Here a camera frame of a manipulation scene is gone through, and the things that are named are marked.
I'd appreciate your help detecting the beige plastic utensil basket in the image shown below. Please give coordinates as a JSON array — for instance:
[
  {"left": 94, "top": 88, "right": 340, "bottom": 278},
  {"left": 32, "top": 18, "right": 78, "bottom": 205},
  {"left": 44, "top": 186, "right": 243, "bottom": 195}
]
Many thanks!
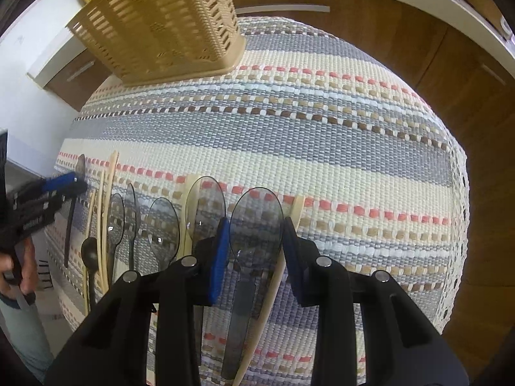
[{"left": 67, "top": 0, "right": 245, "bottom": 86}]

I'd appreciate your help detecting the left hand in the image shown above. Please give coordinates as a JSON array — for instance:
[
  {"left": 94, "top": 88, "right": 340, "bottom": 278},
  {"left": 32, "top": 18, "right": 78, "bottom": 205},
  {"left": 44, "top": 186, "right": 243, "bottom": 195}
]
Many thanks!
[{"left": 0, "top": 234, "right": 39, "bottom": 297}]

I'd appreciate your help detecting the grey sleeve forearm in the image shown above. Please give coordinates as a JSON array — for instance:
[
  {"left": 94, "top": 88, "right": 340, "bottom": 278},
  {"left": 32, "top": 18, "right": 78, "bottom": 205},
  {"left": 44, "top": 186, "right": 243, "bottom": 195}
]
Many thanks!
[{"left": 1, "top": 293, "right": 54, "bottom": 381}]

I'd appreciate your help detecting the clear grey plastic spoon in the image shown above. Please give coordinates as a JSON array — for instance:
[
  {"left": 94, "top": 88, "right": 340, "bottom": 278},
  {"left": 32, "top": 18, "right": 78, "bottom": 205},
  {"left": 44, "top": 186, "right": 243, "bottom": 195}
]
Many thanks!
[
  {"left": 124, "top": 183, "right": 141, "bottom": 271},
  {"left": 222, "top": 187, "right": 283, "bottom": 381},
  {"left": 107, "top": 193, "right": 125, "bottom": 287},
  {"left": 185, "top": 174, "right": 227, "bottom": 367},
  {"left": 146, "top": 197, "right": 180, "bottom": 271}
]

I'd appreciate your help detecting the striped woven placemat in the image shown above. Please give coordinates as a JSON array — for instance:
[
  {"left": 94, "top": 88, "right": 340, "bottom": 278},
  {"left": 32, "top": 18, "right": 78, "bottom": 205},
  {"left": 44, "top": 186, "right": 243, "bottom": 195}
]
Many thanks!
[{"left": 43, "top": 16, "right": 472, "bottom": 386}]

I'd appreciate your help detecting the black plastic spoon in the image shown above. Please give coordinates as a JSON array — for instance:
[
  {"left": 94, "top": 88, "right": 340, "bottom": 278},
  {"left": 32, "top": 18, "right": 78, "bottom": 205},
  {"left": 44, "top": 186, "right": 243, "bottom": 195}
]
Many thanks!
[{"left": 81, "top": 237, "right": 98, "bottom": 312}]

